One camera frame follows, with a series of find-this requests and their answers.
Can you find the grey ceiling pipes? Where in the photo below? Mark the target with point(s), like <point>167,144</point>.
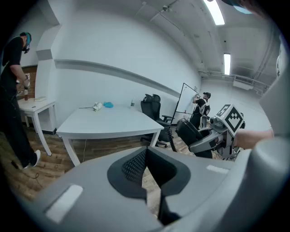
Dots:
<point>215,73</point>

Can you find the white rectangular box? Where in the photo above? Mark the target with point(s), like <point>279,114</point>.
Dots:
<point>40,99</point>

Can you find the person's right forearm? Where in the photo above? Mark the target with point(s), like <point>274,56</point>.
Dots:
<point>251,138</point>

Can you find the person's grey shirt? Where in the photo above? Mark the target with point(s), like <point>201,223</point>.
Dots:
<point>278,102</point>

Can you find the clear water bottle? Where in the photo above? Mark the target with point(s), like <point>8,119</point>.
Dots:
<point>132,103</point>

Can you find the black telephone handset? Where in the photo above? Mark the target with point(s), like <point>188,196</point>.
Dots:
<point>188,133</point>

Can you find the person's head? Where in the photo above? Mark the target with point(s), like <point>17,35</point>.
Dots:
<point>251,6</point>

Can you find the blue cloth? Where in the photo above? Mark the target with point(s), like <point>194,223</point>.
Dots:
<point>108,104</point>

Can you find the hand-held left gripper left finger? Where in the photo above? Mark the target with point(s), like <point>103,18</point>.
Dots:
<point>95,181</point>

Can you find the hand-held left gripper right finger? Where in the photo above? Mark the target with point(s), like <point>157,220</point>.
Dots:
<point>199,181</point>

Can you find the white artificial flowers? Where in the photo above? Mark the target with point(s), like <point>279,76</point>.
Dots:
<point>97,107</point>

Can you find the white wall air conditioner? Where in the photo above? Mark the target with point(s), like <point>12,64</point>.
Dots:
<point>243,82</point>

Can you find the whiteboard on stand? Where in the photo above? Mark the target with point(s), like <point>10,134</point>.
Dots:
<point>187,99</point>

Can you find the ceiling light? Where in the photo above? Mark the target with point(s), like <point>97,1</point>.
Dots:
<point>215,12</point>
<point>227,64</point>

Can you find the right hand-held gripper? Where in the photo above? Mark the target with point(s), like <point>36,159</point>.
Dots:
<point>233,120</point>

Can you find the brown drink bottle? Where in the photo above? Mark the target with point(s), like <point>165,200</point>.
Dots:
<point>25,96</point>

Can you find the small white table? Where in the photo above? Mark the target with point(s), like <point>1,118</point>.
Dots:
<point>36,107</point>

